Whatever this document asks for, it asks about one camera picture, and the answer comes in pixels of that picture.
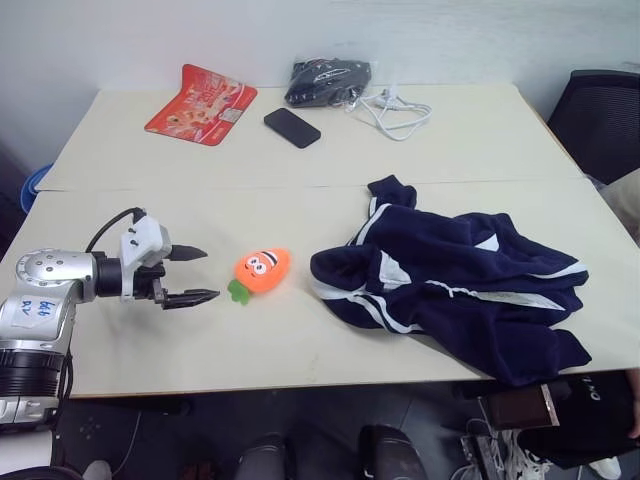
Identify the black smartphone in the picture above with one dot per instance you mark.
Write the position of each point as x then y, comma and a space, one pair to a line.
292, 127

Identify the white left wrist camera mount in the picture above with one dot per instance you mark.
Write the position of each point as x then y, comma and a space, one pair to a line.
144, 241

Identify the black bag with white print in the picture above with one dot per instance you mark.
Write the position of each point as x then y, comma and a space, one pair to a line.
585, 420

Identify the black item in plastic bag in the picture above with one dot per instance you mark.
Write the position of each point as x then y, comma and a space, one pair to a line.
327, 82

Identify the orange carrot plush toy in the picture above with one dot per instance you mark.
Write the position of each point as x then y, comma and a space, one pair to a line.
262, 270

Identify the brown box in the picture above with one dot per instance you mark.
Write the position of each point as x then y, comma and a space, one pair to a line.
522, 406

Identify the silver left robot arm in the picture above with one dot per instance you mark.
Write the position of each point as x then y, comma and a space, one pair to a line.
42, 292

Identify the black office chair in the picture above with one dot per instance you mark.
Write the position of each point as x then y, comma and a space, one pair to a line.
600, 125

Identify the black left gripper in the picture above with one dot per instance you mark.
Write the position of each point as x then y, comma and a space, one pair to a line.
148, 281

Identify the blue round container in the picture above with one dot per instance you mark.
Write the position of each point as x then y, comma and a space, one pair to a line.
34, 185

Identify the navy blue zip jacket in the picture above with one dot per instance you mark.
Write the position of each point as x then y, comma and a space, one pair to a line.
450, 280

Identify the red printed snack bag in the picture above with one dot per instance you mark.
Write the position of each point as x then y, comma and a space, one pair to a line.
202, 106

